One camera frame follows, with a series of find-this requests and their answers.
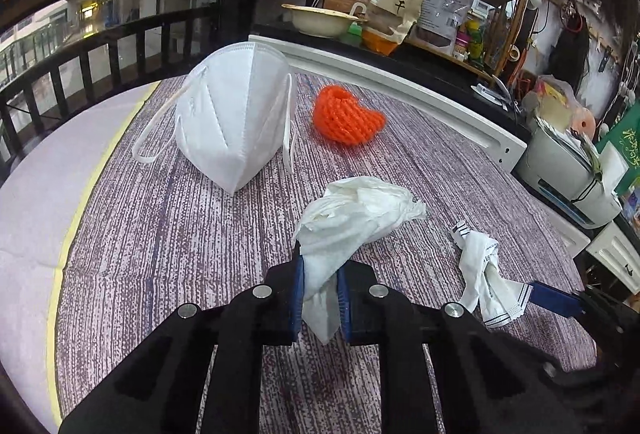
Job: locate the yellow tape strip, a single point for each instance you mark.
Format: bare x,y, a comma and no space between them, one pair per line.
82,199

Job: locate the white wipe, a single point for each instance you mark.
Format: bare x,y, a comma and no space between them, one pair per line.
350,214

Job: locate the orange foam fruit net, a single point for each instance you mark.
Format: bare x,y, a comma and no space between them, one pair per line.
345,116

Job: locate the black railing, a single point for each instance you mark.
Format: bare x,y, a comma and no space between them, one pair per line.
150,21

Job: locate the yellow green bottle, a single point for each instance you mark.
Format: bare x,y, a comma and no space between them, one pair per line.
476,41

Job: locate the white face mask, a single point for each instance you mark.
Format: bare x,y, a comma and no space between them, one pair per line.
230,114

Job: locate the white framed board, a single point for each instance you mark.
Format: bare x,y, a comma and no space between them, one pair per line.
400,81

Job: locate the white drawer cabinet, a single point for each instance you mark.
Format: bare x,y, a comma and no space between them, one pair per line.
615,254

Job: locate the dark clear food packet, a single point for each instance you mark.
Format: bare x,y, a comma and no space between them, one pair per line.
445,19

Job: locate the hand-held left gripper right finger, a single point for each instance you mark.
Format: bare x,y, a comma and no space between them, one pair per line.
343,299

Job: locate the orange container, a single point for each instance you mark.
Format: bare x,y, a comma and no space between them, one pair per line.
380,41

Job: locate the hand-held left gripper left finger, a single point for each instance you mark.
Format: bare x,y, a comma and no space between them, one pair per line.
298,294

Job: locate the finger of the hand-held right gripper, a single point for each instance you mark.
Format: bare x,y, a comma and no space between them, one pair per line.
555,299

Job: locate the green shopping bag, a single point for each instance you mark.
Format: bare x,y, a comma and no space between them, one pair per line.
622,149

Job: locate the cream bowl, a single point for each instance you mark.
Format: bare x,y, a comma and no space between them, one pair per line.
320,21

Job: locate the white striped-edge wrapper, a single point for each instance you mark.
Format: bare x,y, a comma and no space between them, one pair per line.
480,264

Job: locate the white printer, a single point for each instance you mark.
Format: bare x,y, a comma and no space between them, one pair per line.
555,164

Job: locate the white tablecloth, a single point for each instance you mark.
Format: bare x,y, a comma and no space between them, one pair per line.
25,214

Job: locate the purple speckled tablecloth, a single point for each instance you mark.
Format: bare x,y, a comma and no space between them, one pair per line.
175,239

